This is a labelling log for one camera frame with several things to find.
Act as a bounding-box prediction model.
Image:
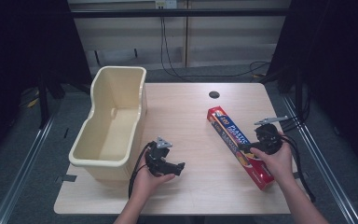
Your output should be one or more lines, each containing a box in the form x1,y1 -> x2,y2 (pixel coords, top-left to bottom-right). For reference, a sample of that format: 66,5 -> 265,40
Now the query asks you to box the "red and blue plastic wrap box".
206,105 -> 276,191

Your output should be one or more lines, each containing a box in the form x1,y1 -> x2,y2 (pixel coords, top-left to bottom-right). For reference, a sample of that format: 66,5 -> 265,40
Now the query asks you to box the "person's right hand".
249,133 -> 296,187

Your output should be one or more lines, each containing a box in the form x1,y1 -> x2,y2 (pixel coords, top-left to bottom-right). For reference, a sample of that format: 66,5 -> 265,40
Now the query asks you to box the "cream plastic bin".
68,65 -> 148,182

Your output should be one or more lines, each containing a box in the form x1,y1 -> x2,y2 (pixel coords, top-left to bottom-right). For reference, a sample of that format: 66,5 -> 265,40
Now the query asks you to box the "black wall cable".
159,16 -> 272,79

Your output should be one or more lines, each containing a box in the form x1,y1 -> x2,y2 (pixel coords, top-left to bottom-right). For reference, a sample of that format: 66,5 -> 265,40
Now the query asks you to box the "white wall power outlet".
155,0 -> 178,10

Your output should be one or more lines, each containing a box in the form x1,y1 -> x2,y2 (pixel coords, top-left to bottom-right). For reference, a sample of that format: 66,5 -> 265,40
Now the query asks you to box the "dark curtain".
0,0 -> 93,175
266,0 -> 358,175

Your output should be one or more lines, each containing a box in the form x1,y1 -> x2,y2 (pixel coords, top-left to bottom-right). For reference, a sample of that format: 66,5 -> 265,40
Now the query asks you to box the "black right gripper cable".
280,133 -> 317,203

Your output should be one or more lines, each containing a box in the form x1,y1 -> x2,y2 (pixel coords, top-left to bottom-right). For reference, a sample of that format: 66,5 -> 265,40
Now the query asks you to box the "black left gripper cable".
127,141 -> 154,200

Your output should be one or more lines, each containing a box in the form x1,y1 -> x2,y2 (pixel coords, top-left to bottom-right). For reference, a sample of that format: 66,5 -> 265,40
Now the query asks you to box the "grey tape strip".
54,174 -> 78,184

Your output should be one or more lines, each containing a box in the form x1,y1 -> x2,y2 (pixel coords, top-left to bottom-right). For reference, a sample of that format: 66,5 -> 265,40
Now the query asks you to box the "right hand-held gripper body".
254,115 -> 290,156

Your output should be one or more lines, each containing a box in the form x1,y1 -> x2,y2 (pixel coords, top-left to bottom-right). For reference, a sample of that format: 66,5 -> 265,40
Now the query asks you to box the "person's left hand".
131,161 -> 177,202

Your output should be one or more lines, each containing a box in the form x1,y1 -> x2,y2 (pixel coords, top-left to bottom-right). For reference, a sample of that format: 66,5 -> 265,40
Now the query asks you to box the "black metal stand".
294,69 -> 304,120
36,73 -> 51,130

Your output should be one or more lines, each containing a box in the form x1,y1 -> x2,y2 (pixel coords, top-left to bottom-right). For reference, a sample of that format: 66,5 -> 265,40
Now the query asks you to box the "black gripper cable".
280,133 -> 317,203
127,141 -> 154,200

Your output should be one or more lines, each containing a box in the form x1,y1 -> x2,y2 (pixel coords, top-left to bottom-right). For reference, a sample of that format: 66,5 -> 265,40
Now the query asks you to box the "black horizontal bar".
70,7 -> 291,19

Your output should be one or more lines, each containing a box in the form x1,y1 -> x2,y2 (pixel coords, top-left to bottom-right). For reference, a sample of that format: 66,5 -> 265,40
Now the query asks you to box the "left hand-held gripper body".
145,136 -> 173,177

